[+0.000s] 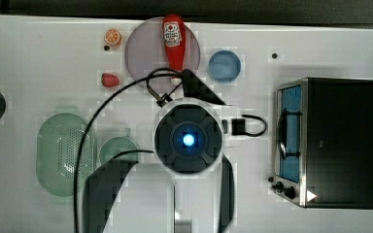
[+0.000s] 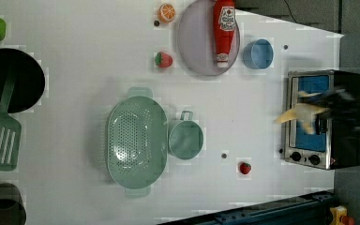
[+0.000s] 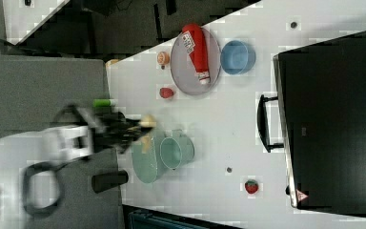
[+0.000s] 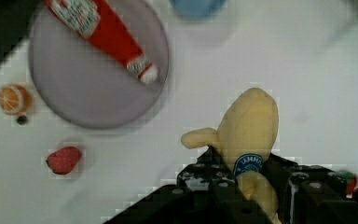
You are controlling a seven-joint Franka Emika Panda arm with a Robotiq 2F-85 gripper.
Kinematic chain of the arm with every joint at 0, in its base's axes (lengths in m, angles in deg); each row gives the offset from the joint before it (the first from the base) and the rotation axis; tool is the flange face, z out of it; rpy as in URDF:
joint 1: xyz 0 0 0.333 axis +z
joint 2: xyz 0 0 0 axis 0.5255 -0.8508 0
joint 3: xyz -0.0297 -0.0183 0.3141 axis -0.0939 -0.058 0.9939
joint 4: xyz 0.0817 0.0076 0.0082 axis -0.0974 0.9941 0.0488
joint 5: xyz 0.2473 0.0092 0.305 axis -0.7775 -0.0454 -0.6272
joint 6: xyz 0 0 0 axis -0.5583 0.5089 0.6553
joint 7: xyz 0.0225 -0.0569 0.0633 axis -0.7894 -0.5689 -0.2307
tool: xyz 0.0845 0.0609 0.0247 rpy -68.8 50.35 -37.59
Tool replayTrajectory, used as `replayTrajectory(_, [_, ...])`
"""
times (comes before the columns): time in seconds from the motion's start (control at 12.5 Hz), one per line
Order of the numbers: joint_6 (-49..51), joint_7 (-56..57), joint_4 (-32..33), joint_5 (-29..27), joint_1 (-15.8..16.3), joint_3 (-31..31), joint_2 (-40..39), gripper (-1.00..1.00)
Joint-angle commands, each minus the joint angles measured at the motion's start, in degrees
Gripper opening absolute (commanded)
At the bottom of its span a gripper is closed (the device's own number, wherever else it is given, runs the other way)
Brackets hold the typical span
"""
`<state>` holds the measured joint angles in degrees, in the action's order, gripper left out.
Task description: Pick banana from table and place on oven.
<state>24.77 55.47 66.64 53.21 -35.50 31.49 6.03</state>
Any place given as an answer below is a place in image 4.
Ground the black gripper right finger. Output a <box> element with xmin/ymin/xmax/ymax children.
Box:
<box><xmin>262</xmin><ymin>154</ymin><xmax>347</xmax><ymax>224</ymax></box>

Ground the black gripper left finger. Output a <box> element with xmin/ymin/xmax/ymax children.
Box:
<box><xmin>176</xmin><ymin>147</ymin><xmax>240</xmax><ymax>197</ymax></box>

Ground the yellow plush banana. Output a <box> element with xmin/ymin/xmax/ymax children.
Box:
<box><xmin>181</xmin><ymin>88</ymin><xmax>282</xmax><ymax>224</ymax></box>

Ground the red tomato toy green top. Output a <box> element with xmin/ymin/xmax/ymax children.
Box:
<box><xmin>339</xmin><ymin>170</ymin><xmax>358</xmax><ymax>196</ymax></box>

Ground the red strawberry toy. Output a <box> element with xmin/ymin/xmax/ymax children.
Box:
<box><xmin>46</xmin><ymin>147</ymin><xmax>82</xmax><ymax>175</ymax></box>

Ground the grey round plate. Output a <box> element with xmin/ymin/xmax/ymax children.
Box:
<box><xmin>28</xmin><ymin>0</ymin><xmax>171</xmax><ymax>129</ymax></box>

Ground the blue bowl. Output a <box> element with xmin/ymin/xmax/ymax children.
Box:
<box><xmin>169</xmin><ymin>0</ymin><xmax>227</xmax><ymax>19</ymax></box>

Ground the red ketchup bottle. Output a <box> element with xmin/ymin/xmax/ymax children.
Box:
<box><xmin>45</xmin><ymin>0</ymin><xmax>158</xmax><ymax>84</ymax></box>

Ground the orange slice toy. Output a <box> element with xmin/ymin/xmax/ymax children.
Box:
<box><xmin>0</xmin><ymin>84</ymin><xmax>33</xmax><ymax>116</ymax></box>

